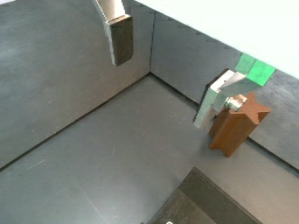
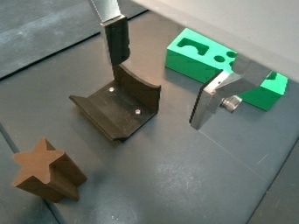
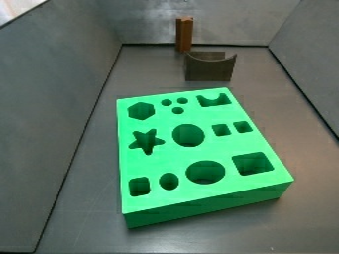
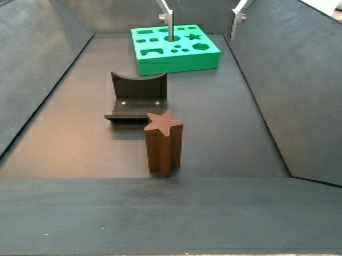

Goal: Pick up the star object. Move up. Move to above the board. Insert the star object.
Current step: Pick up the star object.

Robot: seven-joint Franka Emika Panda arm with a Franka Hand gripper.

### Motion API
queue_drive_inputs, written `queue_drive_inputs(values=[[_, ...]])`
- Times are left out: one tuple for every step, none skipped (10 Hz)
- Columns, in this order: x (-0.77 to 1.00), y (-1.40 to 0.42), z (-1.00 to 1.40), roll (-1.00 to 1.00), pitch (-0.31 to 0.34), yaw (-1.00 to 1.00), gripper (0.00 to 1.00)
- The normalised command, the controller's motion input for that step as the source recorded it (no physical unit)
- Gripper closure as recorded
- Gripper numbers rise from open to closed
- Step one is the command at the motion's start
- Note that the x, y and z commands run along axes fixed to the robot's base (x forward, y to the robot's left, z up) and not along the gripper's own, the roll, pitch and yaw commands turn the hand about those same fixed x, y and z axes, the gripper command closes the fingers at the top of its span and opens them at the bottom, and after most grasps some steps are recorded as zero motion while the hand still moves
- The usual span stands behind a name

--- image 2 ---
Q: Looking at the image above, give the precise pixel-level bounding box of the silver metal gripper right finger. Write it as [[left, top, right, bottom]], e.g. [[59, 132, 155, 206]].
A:
[[189, 54, 272, 130]]

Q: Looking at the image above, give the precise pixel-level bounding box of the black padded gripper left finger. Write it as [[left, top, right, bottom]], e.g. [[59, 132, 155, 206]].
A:
[[88, 0, 129, 67]]

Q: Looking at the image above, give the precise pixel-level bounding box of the brown star block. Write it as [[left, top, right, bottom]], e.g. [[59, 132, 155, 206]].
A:
[[13, 137, 87, 203]]

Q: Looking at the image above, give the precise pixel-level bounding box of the green shape sorting board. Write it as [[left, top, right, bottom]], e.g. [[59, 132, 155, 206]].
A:
[[164, 28, 288, 111]]

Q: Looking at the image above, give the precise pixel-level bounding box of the black curved holder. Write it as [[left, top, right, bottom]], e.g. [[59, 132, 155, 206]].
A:
[[69, 65, 161, 140]]

